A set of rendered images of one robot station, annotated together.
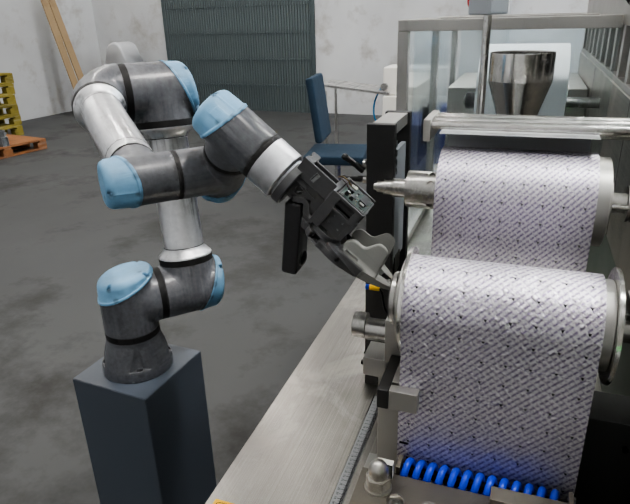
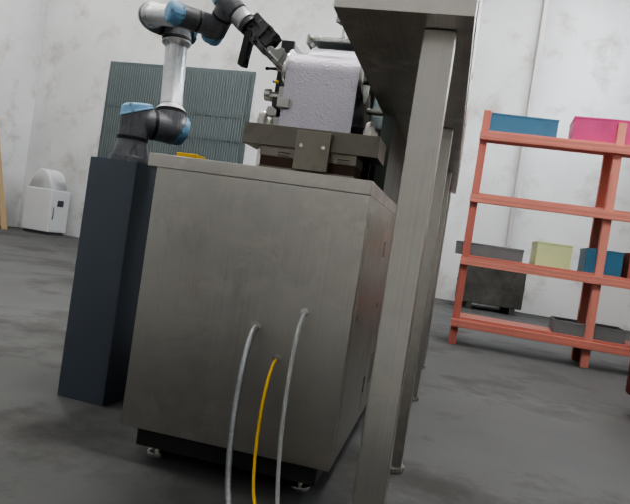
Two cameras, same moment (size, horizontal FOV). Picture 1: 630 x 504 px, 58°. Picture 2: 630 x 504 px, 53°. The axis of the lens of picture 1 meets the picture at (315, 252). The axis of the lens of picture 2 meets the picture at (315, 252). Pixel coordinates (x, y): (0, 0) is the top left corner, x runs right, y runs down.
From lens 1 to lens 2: 1.64 m
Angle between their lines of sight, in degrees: 22
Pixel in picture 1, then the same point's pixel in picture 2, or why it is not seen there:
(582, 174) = not seen: hidden behind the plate
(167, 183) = (195, 16)
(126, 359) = (128, 146)
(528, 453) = (331, 125)
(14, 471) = not seen: outside the picture
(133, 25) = (66, 159)
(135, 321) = (139, 126)
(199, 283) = (177, 121)
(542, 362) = (338, 81)
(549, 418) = (340, 107)
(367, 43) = not seen: hidden behind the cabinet
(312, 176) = (258, 19)
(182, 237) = (173, 95)
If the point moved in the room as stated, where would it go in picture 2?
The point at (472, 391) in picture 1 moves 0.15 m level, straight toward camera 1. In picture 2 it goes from (311, 98) to (302, 85)
